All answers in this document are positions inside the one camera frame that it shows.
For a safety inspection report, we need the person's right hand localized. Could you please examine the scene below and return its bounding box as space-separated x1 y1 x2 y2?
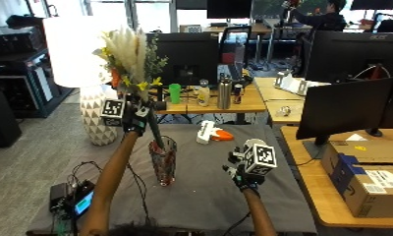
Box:
222 146 268 193

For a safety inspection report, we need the person's left hand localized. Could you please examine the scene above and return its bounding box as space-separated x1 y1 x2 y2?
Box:
121 93 155 137

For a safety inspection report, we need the dried flower bouquet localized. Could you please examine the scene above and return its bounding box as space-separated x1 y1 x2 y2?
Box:
93 27 171 150

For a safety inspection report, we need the right glove marker cube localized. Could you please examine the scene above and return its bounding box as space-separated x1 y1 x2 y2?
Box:
242 138 279 177

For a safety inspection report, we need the glove marker cube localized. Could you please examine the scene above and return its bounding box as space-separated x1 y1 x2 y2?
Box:
242 138 279 177
101 97 126 128

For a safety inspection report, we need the left glove marker cube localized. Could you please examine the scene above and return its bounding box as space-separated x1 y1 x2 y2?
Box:
101 97 126 128

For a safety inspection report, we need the green plastic cup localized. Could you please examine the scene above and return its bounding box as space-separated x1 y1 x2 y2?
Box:
168 83 183 105

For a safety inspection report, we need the white and orange tool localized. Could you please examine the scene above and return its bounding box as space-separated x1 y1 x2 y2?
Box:
196 119 236 146

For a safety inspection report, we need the dark grey table cloth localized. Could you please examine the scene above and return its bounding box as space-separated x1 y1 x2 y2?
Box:
26 123 319 236

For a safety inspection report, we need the clear plastic bottle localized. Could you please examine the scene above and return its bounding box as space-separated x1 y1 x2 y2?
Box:
196 78 211 107

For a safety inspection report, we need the red patterned glass vase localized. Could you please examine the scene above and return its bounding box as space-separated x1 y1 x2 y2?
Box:
147 135 179 188

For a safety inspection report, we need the black computer monitor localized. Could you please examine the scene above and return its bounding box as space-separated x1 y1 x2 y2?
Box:
146 31 220 88

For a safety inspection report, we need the white patterned floor lamp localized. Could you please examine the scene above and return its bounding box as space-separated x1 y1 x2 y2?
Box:
42 15 129 147

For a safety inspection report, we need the small clear object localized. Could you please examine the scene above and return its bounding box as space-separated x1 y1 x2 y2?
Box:
275 105 294 118

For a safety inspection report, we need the steel water bottle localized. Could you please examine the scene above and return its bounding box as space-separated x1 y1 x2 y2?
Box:
216 74 235 110

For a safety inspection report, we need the light wooden desk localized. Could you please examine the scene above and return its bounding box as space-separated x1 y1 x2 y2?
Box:
279 125 393 229

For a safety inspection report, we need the dark drink can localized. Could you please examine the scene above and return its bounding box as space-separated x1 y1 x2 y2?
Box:
232 84 246 105

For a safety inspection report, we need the white device on desk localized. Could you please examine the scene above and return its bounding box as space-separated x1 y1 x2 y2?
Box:
274 70 320 97

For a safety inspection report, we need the black equipment rack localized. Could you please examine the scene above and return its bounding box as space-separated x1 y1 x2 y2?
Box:
0 15 63 119

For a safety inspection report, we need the black monitor on stand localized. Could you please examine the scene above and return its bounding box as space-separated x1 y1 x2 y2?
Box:
295 76 393 160

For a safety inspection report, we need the black device with screen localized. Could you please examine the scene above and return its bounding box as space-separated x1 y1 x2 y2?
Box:
70 179 98 218

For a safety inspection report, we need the flat cardboard box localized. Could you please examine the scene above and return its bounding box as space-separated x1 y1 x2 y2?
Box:
320 140 393 180

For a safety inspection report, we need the black power adapter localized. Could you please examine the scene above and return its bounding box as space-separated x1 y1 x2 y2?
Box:
49 182 70 213

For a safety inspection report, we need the large black monitor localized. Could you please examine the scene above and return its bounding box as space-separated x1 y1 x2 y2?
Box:
304 29 393 85

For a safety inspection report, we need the black office chair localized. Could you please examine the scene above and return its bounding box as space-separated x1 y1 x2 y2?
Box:
371 12 393 33

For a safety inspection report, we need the black cable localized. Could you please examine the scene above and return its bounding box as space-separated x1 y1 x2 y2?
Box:
67 160 154 227

